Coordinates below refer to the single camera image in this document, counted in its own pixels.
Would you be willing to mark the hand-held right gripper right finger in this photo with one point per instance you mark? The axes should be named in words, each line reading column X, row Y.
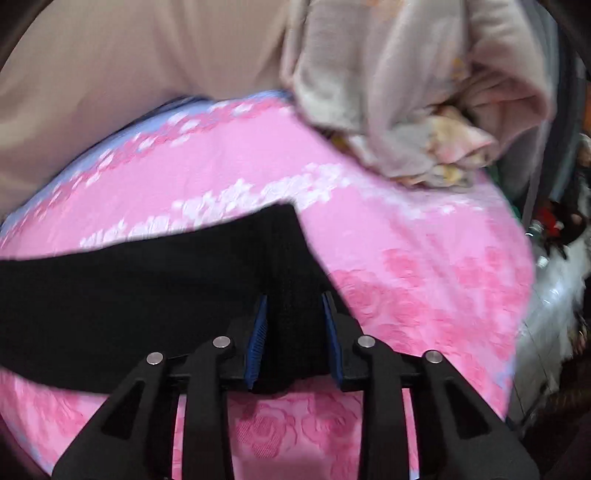
column 333, row 341

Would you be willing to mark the beige blanket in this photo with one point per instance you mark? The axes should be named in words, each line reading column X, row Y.
column 369, row 69

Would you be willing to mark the beige curtain cloth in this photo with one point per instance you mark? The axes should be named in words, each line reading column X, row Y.
column 138, row 60

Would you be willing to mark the black pants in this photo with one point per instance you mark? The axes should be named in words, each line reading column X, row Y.
column 138, row 300

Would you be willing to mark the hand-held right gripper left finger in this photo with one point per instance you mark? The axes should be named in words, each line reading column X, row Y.
column 256, row 341

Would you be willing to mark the red object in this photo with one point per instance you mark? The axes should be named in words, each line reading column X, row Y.
column 549, row 217

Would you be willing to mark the grey metal tube frame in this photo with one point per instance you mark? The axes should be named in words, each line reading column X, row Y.
column 561, row 92

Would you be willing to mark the pink floral bed sheet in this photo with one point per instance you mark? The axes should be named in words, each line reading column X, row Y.
column 392, row 221

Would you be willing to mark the yellow floral cloth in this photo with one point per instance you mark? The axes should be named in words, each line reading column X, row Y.
column 455, row 143

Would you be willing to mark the white plastic sheet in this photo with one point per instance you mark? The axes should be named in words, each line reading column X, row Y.
column 549, row 314

